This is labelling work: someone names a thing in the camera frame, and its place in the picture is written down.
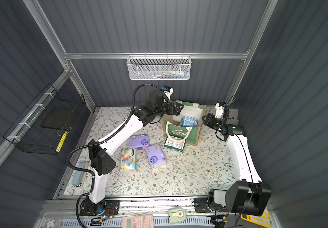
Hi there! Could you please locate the purple toy camera rear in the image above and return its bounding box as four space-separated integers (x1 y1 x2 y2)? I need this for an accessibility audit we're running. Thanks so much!
128 135 149 150

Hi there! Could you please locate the floral table mat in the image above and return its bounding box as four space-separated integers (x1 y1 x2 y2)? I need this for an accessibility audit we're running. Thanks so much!
60 107 236 196

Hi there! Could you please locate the green tape dispenser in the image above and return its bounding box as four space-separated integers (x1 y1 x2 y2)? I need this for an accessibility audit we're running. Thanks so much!
168 207 187 224

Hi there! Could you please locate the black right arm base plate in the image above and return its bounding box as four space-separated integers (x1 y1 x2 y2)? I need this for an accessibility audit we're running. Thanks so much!
191 197 227 213

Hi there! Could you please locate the white wire wall basket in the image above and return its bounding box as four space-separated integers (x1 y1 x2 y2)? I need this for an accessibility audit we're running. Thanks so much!
126 55 192 80

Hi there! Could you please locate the cartoon printed tissue pack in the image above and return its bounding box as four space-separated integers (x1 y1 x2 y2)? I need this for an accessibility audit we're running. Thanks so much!
120 149 137 173

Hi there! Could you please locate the yellow calculator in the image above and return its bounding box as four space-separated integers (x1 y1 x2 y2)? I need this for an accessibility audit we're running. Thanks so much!
241 209 271 228

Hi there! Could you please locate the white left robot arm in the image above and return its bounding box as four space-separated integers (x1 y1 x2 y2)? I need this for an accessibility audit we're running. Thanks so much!
89 86 183 204

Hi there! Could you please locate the green white box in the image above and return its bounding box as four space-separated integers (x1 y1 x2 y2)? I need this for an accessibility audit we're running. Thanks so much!
164 137 186 153

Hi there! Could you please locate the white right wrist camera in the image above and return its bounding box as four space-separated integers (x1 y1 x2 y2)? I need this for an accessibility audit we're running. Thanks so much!
215 102 227 119

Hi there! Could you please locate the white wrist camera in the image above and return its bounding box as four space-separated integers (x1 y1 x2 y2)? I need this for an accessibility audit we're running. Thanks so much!
163 85 173 100
215 102 227 119

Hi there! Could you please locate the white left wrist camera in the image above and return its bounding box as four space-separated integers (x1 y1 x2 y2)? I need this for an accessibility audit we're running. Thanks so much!
163 85 173 100

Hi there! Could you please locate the black wire wall basket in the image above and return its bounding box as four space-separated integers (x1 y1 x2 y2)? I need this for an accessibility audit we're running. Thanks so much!
3 84 86 155

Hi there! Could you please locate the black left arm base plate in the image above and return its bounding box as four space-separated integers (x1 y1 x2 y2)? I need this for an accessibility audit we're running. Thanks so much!
79 199 121 217

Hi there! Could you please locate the purple toy camera front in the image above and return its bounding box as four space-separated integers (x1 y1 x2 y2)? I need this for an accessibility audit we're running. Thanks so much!
145 143 166 169

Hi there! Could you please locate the teal stapler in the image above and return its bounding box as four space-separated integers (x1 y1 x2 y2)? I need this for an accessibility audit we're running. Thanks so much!
71 161 88 188

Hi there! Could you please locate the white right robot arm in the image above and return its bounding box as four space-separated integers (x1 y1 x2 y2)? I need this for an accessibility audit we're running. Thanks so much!
202 114 271 216

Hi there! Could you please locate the pink calculator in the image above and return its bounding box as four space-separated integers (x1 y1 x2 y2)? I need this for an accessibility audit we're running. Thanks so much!
122 215 154 228

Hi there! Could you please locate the light blue tissue pack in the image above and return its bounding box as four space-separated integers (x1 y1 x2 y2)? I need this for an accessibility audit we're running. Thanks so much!
180 116 198 127

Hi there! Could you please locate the purple toy camera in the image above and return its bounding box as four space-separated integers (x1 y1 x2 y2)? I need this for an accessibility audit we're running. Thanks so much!
128 135 149 150
145 143 166 169

